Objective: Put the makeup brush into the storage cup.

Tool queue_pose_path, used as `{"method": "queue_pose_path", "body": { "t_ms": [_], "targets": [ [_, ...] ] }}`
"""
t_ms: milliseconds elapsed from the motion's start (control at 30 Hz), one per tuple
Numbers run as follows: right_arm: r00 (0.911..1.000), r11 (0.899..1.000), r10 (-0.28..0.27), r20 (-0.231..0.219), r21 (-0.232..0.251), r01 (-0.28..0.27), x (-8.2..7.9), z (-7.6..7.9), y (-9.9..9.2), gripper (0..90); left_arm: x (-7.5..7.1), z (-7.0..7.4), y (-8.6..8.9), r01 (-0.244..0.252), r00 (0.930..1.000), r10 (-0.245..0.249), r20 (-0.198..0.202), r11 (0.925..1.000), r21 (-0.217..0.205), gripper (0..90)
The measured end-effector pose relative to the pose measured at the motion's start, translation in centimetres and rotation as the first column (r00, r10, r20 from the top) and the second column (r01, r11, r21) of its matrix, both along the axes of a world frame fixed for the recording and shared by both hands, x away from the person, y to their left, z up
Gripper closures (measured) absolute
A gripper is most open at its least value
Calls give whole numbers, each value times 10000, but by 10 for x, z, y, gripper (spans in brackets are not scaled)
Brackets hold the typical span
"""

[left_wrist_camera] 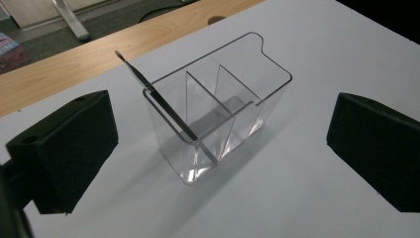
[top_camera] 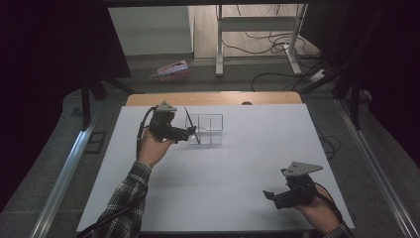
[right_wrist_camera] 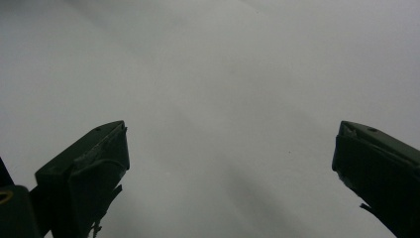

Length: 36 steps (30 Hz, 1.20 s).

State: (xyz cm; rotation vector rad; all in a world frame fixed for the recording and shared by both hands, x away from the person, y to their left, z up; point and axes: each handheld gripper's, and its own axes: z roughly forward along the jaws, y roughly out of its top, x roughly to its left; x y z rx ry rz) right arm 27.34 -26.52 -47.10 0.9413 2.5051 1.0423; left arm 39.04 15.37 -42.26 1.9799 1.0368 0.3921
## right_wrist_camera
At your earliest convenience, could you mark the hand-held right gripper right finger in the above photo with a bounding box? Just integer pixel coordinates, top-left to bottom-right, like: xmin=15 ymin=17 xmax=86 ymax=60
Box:
xmin=331 ymin=120 xmax=420 ymax=238

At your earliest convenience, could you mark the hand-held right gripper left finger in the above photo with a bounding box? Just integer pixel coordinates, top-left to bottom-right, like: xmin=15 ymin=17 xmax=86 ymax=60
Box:
xmin=34 ymin=120 xmax=131 ymax=238

